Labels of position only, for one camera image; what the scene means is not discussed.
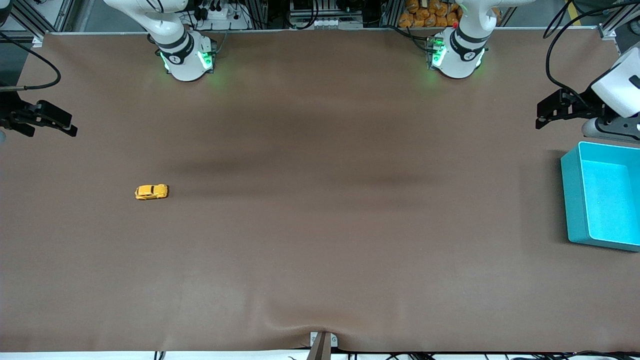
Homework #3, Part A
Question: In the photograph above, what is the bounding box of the white terminal block device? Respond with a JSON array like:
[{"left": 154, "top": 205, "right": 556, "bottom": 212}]
[{"left": 289, "top": 14, "right": 364, "bottom": 31}]

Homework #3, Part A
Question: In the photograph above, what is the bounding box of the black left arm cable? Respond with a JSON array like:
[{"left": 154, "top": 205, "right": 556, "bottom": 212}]
[{"left": 543, "top": 0, "right": 640, "bottom": 108}]

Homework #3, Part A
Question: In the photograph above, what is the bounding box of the pile of orange packets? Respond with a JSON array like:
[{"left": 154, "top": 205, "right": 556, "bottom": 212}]
[{"left": 398, "top": 0, "right": 463, "bottom": 29}]

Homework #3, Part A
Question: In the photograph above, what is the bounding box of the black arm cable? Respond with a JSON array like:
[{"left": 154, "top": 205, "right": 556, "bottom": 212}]
[
  {"left": 543, "top": 0, "right": 640, "bottom": 108},
  {"left": 0, "top": 31, "right": 62, "bottom": 92}
]

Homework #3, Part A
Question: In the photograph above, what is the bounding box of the aluminium frame strut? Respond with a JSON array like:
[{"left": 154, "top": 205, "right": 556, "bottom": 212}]
[
  {"left": 597, "top": 0, "right": 640, "bottom": 42},
  {"left": 0, "top": 0, "right": 77, "bottom": 47}
]

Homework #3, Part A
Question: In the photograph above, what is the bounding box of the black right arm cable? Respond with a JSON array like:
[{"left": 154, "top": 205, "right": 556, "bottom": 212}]
[{"left": 0, "top": 31, "right": 62, "bottom": 92}]

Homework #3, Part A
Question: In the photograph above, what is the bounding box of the teal plastic storage bin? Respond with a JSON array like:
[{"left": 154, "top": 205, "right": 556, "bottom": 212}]
[{"left": 560, "top": 141, "right": 640, "bottom": 253}]

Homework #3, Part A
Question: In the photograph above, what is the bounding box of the brown table mat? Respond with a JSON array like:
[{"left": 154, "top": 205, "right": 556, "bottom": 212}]
[{"left": 0, "top": 29, "right": 640, "bottom": 353}]

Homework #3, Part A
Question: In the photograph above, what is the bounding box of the yellow beetle toy car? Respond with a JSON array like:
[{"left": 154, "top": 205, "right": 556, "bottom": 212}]
[{"left": 134, "top": 184, "right": 169, "bottom": 201}]

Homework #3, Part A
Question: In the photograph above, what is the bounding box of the white power strip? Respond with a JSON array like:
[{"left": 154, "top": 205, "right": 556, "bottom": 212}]
[{"left": 196, "top": 4, "right": 252, "bottom": 31}]

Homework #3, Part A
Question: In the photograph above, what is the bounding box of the metal table clamp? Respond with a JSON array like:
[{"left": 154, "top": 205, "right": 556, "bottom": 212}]
[{"left": 306, "top": 331, "right": 339, "bottom": 360}]

